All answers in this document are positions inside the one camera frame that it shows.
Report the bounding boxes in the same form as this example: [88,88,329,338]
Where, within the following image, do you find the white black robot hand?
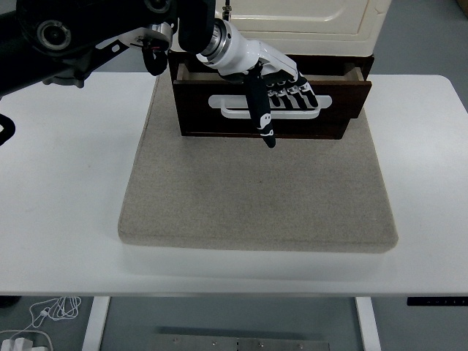
[196,22,318,149]

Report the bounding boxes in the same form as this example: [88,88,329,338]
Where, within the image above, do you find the white drawer handle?
[207,94,333,121]

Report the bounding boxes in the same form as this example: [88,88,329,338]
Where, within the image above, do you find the dark wooden drawer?
[172,61,373,126]

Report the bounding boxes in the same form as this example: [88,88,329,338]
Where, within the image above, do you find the dark wooden drawer housing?
[167,48,376,140]

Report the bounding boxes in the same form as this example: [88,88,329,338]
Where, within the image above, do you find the beige grey table mat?
[117,64,399,254]

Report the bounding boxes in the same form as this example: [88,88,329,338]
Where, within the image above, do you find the grey metal plate with screws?
[146,333,332,351]

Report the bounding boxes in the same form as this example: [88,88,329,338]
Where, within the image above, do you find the white table leg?
[354,296,382,351]
[80,295,111,351]

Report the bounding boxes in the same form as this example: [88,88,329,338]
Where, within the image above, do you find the black table control panel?
[407,296,468,307]

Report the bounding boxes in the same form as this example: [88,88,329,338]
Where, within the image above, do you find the white power adapter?
[0,331,52,351]

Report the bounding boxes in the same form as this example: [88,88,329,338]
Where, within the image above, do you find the white cable on floor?
[0,295,82,339]

